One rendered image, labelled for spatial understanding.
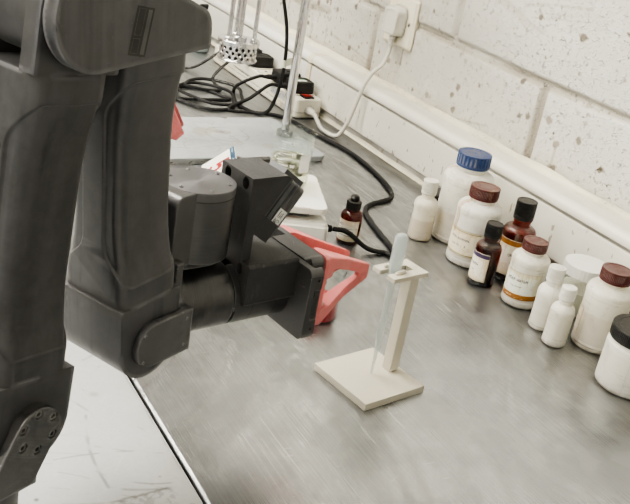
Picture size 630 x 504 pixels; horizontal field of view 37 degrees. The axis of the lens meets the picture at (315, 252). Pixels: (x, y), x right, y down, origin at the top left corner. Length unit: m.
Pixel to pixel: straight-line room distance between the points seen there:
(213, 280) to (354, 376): 0.26
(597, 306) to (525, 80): 0.44
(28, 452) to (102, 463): 0.17
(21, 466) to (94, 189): 0.18
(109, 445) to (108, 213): 0.26
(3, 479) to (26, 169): 0.20
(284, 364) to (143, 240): 0.35
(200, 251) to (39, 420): 0.18
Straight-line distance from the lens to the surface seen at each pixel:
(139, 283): 0.64
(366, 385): 0.93
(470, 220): 1.23
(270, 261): 0.74
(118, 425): 0.84
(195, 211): 0.69
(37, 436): 0.63
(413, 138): 1.55
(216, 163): 1.40
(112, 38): 0.54
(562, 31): 1.37
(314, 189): 1.17
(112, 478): 0.78
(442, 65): 1.57
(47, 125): 0.54
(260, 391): 0.90
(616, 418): 1.02
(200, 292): 0.72
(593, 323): 1.12
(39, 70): 0.52
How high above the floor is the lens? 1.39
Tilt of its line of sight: 24 degrees down
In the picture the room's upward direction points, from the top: 11 degrees clockwise
